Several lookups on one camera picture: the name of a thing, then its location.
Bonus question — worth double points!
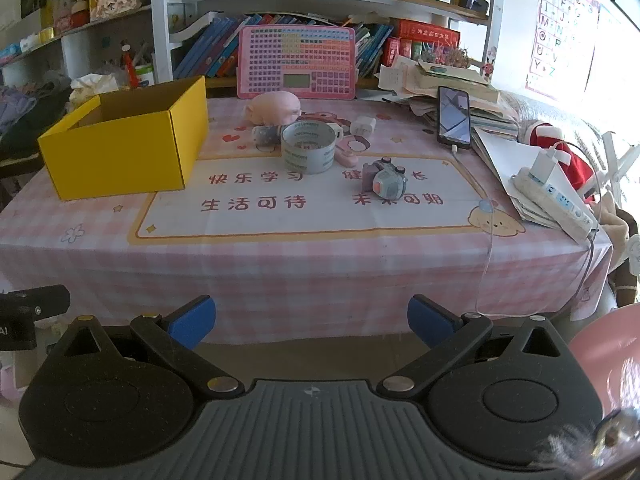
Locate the red thick books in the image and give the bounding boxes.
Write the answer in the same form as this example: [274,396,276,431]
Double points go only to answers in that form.
[382,19,461,66]

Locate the white paper sheets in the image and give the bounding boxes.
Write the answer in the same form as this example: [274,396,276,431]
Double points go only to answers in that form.
[472,127,571,226]

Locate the red white santa cloth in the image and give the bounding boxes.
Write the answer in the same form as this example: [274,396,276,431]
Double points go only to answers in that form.
[520,120,601,206]

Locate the pile of papers and notebooks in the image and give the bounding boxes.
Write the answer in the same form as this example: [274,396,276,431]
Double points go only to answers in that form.
[378,54,521,141]

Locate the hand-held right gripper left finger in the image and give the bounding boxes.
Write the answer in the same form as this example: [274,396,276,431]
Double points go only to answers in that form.
[50,296,246,398]

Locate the white green pen cup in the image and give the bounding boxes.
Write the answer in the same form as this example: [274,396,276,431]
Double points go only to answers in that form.
[132,62,156,88]

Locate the yellow cardboard box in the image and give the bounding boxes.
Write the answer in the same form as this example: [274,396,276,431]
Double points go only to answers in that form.
[37,76,210,202]

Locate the alphabet wall poster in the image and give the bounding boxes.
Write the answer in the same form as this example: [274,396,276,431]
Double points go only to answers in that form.
[525,0,601,101]

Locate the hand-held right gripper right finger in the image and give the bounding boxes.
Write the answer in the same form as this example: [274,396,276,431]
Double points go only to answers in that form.
[377,296,576,398]

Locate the pile of clothes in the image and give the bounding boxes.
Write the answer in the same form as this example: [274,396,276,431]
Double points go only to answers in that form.
[0,72,76,161]

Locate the white plastic frame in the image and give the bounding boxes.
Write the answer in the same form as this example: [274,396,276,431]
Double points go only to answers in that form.
[600,130,640,201]

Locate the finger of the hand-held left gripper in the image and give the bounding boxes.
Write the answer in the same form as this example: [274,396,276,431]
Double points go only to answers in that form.
[0,285,71,321]

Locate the white usb charger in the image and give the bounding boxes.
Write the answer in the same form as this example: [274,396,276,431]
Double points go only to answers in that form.
[530,149,566,186]

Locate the grey power cable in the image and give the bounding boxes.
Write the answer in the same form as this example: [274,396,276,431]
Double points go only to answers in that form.
[570,230,601,321]

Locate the row of thin colourful books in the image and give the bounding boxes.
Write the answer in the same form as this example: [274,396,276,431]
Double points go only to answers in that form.
[352,20,396,78]

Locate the white metal shelf unit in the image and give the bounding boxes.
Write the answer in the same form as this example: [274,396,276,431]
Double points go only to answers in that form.
[0,0,501,91]

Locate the row of blue books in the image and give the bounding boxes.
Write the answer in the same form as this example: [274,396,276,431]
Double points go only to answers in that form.
[172,12,281,80]

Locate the grey tape roll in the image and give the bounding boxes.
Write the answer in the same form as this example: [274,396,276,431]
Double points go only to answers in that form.
[280,120,337,175]

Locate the grey fuzzy sleeve cuff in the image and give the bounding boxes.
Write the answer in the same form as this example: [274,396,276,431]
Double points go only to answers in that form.
[532,405,640,476]

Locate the soft tissue pack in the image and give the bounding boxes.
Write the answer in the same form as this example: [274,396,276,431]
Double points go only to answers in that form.
[70,74,126,108]

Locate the white power strip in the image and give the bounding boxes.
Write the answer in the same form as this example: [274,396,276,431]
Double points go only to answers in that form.
[510,167,601,246]

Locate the purple grey toy camera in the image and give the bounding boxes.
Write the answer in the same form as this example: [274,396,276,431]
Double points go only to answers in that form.
[361,156,408,200]

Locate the white charging cable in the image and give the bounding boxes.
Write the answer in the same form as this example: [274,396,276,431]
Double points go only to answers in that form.
[450,144,546,318]

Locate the pink pig plush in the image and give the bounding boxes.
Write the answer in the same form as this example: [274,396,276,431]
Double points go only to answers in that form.
[244,91,303,126]

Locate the pink chair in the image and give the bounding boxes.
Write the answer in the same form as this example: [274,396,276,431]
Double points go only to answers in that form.
[570,305,640,411]

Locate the small pink white gadget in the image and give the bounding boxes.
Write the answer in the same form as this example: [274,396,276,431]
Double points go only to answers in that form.
[336,137,371,167]

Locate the red marker pen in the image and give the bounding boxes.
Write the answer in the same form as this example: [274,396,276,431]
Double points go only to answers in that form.
[122,45,138,90]

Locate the black smartphone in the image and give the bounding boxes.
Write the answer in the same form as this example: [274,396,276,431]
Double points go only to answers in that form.
[437,85,472,151]

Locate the small dried flower bunch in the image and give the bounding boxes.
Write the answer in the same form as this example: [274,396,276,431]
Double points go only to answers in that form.
[420,42,471,68]

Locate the pink keypad learning toy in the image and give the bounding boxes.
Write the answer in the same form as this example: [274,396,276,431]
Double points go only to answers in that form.
[237,25,357,100]

